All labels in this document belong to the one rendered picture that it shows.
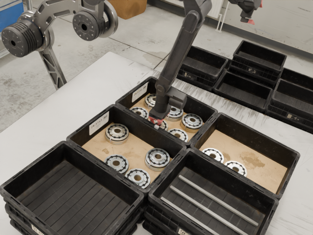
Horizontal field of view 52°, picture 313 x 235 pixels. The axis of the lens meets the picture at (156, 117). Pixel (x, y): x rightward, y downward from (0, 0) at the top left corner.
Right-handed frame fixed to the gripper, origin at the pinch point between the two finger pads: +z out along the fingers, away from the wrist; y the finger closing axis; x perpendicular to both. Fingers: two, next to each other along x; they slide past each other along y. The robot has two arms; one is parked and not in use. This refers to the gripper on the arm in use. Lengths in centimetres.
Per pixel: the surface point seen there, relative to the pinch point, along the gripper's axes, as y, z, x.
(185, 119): 11.4, 1.2, -9.4
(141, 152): -16.1, 4.0, -1.0
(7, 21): 85, 51, 188
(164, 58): 182, 90, 71
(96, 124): -18.9, -2.7, 20.7
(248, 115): 55, 18, -35
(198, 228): -42, -7, -36
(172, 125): 7.2, 4.3, -4.9
